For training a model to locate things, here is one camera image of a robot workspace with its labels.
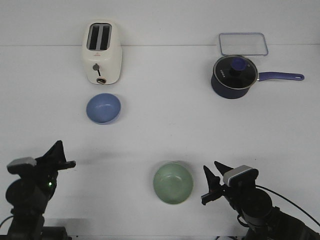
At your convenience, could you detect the dark blue saucepan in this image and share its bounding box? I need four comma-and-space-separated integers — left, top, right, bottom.
211, 71, 305, 99

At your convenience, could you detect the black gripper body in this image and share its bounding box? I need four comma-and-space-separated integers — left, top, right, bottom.
201, 182, 240, 213
35, 156, 76, 185

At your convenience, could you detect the blue bowl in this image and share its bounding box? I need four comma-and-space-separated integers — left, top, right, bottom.
85, 93, 122, 125

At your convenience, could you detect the green bowl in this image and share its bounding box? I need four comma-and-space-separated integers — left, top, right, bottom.
153, 162, 194, 205

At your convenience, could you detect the glass pot lid blue knob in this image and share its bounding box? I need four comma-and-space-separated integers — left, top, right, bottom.
213, 55, 258, 90

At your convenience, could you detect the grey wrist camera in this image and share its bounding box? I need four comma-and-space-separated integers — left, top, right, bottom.
6, 157, 37, 174
223, 165, 259, 187

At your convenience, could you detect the clear rectangular container lid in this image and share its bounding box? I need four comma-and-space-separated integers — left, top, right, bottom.
218, 32, 269, 57

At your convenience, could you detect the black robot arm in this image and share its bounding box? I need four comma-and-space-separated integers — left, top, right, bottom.
0, 140, 76, 240
201, 161, 320, 240

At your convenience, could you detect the white two-slot toaster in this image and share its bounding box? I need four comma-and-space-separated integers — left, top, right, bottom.
81, 20, 123, 85

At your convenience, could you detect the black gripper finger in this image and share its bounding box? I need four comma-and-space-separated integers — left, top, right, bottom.
41, 140, 62, 160
214, 161, 233, 175
59, 141, 67, 163
203, 165, 220, 192

